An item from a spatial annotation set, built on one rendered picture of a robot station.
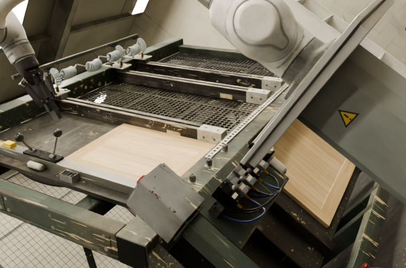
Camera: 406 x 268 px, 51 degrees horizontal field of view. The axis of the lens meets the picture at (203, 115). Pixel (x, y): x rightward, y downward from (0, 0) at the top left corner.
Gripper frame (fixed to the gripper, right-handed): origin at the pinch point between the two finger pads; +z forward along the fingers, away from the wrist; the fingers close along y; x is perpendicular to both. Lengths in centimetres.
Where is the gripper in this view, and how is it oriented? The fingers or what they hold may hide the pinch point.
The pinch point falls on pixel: (53, 110)
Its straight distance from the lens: 159.5
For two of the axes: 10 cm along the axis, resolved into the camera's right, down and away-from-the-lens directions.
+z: 4.7, 8.8, 0.8
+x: 7.4, -3.4, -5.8
